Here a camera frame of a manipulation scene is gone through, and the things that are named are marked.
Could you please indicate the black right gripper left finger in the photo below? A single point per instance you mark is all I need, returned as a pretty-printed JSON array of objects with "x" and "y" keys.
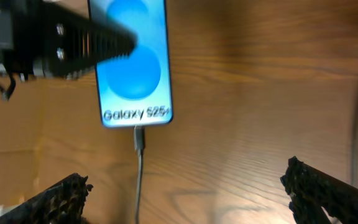
[{"x": 62, "y": 203}]

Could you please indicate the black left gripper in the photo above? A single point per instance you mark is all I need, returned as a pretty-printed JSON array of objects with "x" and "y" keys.
[{"x": 77, "y": 43}]

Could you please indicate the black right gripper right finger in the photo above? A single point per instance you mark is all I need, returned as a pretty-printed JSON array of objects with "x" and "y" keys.
[{"x": 316, "y": 196}]

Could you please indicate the brown cardboard sheet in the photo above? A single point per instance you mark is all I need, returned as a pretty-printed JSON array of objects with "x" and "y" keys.
[{"x": 19, "y": 131}]

